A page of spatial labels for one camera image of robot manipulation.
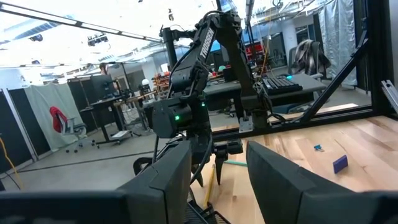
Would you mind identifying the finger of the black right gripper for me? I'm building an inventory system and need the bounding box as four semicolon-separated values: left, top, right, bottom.
214;153;229;186
190;164;205;188

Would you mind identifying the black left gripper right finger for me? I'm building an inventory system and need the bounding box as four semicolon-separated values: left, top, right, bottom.
246;141;398;224

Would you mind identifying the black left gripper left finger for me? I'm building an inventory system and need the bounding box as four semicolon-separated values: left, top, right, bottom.
0;140;192;224

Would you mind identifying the teal pencil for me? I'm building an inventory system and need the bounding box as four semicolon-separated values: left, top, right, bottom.
223;159;248;167

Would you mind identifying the yellow pencil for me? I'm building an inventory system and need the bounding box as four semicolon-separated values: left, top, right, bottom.
203;164;216;208

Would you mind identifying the blue eraser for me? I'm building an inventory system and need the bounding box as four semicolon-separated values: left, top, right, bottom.
332;154;349;174

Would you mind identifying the black mesh desk organizer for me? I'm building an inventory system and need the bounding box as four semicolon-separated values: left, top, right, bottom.
185;189;231;224

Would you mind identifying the grey office chair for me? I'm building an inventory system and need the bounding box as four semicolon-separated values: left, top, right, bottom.
287;40;326;82
60;116;100;154

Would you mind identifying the red jacket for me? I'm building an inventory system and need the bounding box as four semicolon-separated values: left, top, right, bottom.
49;106;68;134

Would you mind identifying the black backlit keyboard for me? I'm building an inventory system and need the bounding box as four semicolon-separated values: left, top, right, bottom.
261;76;304;96

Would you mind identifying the black standing desk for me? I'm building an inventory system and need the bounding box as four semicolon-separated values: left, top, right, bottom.
79;95;134;146

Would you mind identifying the black pole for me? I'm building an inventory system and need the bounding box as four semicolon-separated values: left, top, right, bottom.
159;26;197;71

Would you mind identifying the black partition panel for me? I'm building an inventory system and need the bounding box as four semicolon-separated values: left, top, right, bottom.
0;88;52;175

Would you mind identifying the black monitor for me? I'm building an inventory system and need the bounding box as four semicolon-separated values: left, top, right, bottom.
90;73;118;99

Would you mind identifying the white curtain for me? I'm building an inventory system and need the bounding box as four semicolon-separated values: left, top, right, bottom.
24;82;85;152

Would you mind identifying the grey keyboard desk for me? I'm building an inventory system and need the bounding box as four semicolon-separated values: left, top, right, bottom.
203;73;327;110

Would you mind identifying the plaid garment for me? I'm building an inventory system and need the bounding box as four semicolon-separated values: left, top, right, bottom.
292;39;332;75

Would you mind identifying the silver plastic curtain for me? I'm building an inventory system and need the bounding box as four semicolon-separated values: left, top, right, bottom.
318;0;358;88

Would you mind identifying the black overhead light bar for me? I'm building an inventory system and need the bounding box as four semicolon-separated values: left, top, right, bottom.
0;2;164;43

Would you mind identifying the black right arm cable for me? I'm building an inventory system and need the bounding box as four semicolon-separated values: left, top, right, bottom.
188;132;215;185

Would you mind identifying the silver metal bracket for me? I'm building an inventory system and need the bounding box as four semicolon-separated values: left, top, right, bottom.
381;80;398;114
238;116;254;134

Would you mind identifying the black aluminium table frame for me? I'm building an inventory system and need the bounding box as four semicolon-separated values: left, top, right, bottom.
211;0;398;142

